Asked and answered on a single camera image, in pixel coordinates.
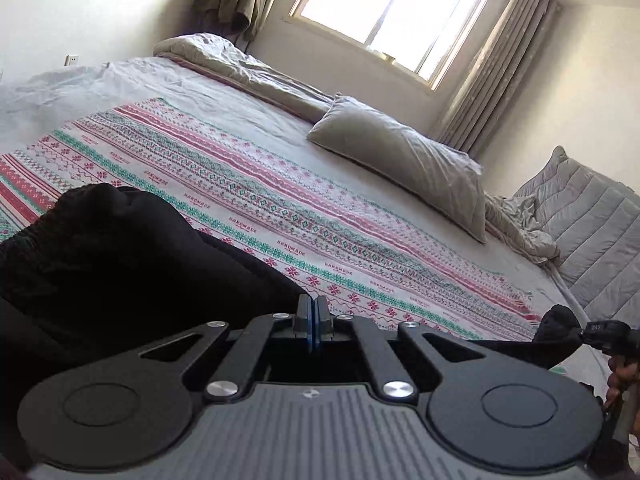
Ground grey pillow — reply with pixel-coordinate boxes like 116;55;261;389
306;94;488;245

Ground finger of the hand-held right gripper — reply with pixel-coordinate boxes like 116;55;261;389
581;320;640;357

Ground grey quilted headboard cushion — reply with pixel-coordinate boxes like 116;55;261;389
511;145;640;322

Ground bed with grey sheet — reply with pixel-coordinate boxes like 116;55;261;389
0;56;608;391

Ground grey curtain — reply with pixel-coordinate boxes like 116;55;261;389
436;0;562;157

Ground window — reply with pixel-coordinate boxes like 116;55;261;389
289;0;497;92

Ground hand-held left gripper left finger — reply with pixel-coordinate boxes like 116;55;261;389
136;295;315;404

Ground patterned striped blanket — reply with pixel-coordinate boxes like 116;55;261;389
0;97;543;343

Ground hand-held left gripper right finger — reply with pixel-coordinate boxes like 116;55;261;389
315;295;487;407

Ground beige folded duvet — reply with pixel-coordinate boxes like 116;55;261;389
152;33;336;123

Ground person's right hand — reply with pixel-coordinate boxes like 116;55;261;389
603;355;640;438

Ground black pants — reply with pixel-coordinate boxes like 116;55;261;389
0;183;587;467

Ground crumpled white cloth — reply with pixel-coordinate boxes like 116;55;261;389
483;193;562;267

